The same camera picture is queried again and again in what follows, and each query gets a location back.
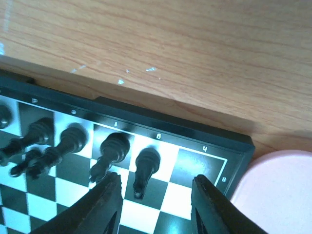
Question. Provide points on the black knight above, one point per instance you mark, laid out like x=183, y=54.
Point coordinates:
x=147, y=164

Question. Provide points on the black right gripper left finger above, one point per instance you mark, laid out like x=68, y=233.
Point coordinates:
x=97, y=212

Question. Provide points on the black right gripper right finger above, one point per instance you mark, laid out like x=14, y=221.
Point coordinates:
x=213, y=213

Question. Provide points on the black pawn on board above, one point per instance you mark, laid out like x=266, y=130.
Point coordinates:
x=21, y=168

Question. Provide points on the black king chess piece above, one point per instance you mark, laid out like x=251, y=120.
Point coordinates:
x=72, y=140

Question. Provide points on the pink plastic tray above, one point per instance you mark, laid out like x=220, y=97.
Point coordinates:
x=276, y=192

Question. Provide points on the black white chessboard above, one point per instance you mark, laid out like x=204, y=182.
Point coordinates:
x=186, y=150

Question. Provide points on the black queen chess piece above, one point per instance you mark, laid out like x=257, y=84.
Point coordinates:
x=39, y=132

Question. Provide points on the black bishop chess piece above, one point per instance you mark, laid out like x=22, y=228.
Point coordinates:
x=113, y=150
x=5, y=116

